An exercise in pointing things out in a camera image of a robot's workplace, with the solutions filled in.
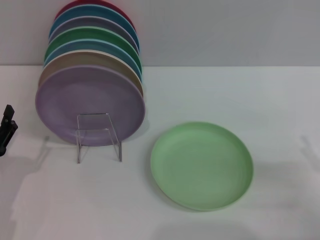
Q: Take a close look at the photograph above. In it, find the red plate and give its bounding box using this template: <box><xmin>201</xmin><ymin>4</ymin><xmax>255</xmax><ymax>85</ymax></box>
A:
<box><xmin>54</xmin><ymin>0</ymin><xmax>137</xmax><ymax>33</ymax></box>

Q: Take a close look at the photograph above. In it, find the light green plate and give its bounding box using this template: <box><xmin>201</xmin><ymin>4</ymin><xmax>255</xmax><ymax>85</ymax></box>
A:
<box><xmin>149</xmin><ymin>121</ymin><xmax>255</xmax><ymax>205</ymax></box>

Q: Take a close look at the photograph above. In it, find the light blue plate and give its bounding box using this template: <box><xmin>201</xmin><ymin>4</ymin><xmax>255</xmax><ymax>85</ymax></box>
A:
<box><xmin>42</xmin><ymin>38</ymin><xmax>143</xmax><ymax>76</ymax></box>

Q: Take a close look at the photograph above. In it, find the purple plate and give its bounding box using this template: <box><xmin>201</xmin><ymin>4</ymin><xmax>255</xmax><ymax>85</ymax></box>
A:
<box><xmin>34</xmin><ymin>64</ymin><xmax>147</xmax><ymax>147</ymax></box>

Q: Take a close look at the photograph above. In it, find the clear acrylic plate rack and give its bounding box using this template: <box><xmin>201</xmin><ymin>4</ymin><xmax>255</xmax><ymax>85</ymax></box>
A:
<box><xmin>39</xmin><ymin>112</ymin><xmax>123</xmax><ymax>165</ymax></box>

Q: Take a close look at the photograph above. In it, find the dark green plate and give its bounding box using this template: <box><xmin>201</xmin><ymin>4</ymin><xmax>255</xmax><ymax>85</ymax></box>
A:
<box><xmin>44</xmin><ymin>26</ymin><xmax>141</xmax><ymax>67</ymax></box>

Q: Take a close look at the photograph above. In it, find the beige plate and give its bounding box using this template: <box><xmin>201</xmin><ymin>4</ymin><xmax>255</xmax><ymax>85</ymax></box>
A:
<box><xmin>37</xmin><ymin>49</ymin><xmax>145</xmax><ymax>98</ymax></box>

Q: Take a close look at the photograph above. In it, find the grey lavender plate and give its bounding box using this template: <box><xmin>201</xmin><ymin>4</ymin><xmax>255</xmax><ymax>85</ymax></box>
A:
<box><xmin>48</xmin><ymin>16</ymin><xmax>140</xmax><ymax>55</ymax></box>

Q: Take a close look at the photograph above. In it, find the deep blue plate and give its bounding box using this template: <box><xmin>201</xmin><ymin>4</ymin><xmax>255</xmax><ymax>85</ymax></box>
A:
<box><xmin>48</xmin><ymin>4</ymin><xmax>140</xmax><ymax>46</ymax></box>

